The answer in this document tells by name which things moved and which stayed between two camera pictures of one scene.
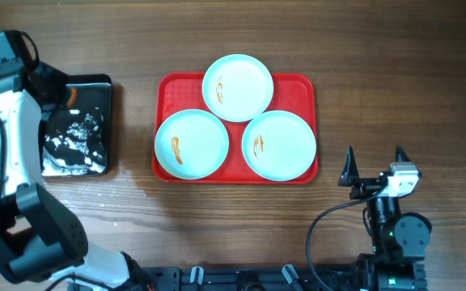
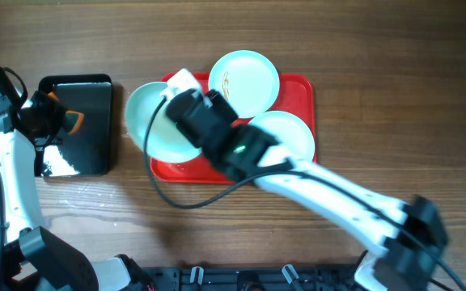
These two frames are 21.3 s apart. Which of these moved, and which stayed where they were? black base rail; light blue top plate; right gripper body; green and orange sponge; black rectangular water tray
Moved: light blue top plate; right gripper body; green and orange sponge
Stayed: black base rail; black rectangular water tray
